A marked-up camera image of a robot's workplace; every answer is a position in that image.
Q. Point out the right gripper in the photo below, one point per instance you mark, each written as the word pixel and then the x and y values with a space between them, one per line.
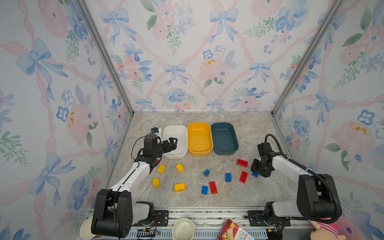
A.
pixel 253 167

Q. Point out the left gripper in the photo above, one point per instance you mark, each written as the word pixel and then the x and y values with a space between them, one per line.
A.
pixel 172 145

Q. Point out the red lego brick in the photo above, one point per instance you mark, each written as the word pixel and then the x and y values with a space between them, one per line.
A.
pixel 242 163
pixel 243 177
pixel 213 188

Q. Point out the white plastic container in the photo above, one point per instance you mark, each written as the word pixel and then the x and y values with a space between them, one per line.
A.
pixel 178 132

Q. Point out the small yellow lego brick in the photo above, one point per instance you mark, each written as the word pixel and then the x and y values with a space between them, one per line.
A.
pixel 180 168

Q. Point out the yellow plastic container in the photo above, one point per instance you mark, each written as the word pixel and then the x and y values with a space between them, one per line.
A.
pixel 200 142

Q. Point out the dark teal plastic container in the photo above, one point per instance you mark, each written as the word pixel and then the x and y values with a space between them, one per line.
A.
pixel 224 139

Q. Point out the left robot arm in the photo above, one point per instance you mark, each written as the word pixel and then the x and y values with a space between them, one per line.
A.
pixel 115 212

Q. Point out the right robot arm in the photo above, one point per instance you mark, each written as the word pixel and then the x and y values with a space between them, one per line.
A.
pixel 317 197

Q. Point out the yellow lego brick near arm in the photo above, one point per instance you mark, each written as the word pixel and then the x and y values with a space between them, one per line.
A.
pixel 161 169

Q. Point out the yellow lego brick lower left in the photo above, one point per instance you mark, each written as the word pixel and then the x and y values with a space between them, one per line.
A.
pixel 156 183

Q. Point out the large yellow lego brick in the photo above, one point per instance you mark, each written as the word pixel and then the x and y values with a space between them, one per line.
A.
pixel 179 187

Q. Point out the small blue lego brick center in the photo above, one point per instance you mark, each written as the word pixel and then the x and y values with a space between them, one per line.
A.
pixel 206 173

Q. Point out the blue lego brick bottom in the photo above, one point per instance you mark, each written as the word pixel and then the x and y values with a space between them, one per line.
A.
pixel 204 190

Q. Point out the snack box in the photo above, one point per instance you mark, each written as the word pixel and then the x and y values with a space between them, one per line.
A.
pixel 232 231

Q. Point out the pink plush toy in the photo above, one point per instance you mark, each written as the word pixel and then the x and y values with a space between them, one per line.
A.
pixel 326 231

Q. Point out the tan paper cup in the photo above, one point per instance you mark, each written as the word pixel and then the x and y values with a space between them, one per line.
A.
pixel 85 230

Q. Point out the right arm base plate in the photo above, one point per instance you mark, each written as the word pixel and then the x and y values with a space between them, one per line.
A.
pixel 262 219

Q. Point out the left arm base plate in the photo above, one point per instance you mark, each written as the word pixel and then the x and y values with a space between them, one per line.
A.
pixel 160 219

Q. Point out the left aluminium corner post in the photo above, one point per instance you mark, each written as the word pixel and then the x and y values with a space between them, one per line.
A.
pixel 89 21

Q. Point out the aluminium corner post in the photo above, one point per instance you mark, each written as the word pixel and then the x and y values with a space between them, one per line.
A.
pixel 329 18
pixel 89 21

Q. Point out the right aluminium corner post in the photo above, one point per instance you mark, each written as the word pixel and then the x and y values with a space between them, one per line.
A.
pixel 329 18

